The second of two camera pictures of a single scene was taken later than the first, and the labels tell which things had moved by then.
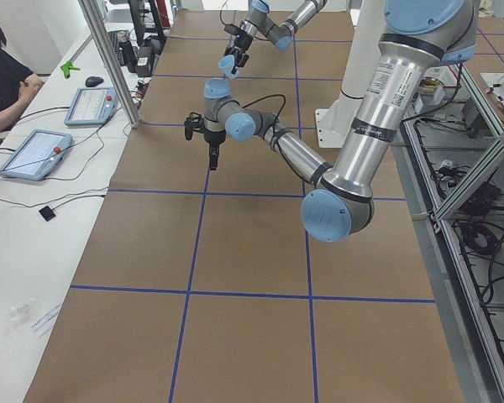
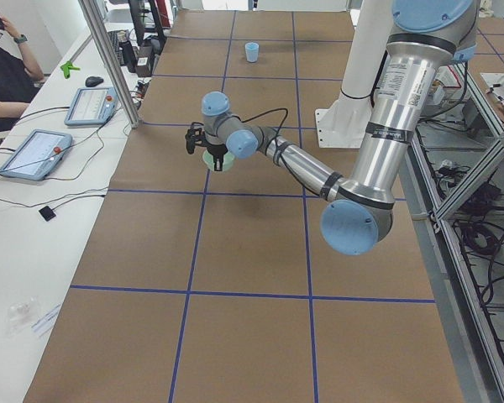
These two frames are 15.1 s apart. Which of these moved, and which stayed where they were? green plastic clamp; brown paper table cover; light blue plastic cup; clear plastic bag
Moved: light blue plastic cup
Stayed: clear plastic bag; brown paper table cover; green plastic clamp
